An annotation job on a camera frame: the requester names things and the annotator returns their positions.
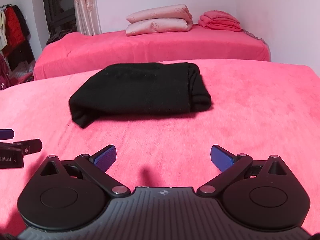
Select black knit pants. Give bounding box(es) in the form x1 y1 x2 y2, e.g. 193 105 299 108
69 62 212 128

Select pink plush bed cover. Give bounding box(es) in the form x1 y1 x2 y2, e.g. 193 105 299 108
1 60 319 235

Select far pink bed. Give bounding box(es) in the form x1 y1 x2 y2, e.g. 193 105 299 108
33 25 271 80

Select patterned pink curtain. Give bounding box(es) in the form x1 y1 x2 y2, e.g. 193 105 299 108
74 0 101 36

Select dark wooden cabinet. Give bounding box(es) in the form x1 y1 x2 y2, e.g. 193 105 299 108
43 0 77 37

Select folded pink blanket stack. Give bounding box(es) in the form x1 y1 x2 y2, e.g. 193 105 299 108
197 10 242 32

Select lower pink pillow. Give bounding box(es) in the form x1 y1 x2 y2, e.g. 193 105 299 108
125 18 193 36

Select pink pillow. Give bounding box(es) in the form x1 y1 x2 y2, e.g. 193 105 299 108
126 4 193 23
125 18 193 36

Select upper pink pillow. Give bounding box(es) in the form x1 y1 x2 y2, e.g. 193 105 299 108
126 4 193 23

